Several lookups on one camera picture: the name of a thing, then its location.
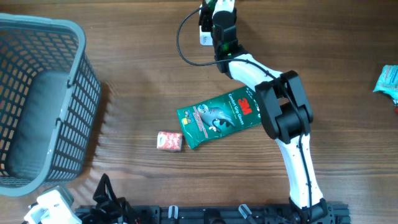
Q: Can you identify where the red white patterned box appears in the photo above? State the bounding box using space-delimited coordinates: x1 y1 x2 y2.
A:
157 131 183 152

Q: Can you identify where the green 3M gloves package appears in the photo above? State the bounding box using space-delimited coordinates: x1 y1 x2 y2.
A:
177 86 261 149

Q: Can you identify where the white teal pouch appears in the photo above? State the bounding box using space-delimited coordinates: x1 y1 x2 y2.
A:
373 65 397 106

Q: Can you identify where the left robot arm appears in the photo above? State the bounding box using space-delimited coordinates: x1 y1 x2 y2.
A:
93 174 139 224

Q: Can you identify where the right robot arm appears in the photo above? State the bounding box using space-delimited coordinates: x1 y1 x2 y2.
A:
199 1 327 223

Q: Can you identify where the white barcode scanner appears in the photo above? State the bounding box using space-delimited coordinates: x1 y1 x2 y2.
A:
199 26 213 46

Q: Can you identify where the grey plastic shopping basket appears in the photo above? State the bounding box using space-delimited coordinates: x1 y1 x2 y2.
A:
1 14 101 197

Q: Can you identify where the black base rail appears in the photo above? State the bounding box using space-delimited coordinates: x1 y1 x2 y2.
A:
75 203 351 224

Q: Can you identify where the black right camera cable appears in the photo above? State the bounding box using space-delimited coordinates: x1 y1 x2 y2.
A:
176 6 313 223

